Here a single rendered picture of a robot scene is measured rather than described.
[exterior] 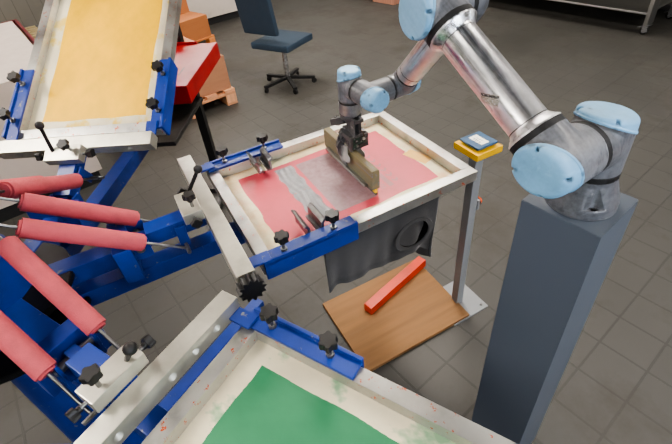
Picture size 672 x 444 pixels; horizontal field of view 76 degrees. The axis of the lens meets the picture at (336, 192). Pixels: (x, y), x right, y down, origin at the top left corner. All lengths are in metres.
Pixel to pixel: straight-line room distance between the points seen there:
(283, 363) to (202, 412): 0.19
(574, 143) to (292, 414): 0.77
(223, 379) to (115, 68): 1.34
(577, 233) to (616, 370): 1.38
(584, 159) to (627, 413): 1.54
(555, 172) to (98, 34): 1.82
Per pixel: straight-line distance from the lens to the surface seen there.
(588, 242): 1.07
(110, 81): 1.97
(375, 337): 2.22
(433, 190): 1.44
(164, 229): 1.39
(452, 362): 2.19
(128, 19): 2.13
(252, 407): 1.04
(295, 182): 1.56
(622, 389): 2.34
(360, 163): 1.46
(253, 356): 1.10
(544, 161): 0.87
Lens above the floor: 1.85
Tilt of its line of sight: 37 degrees down
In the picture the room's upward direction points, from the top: 6 degrees counter-clockwise
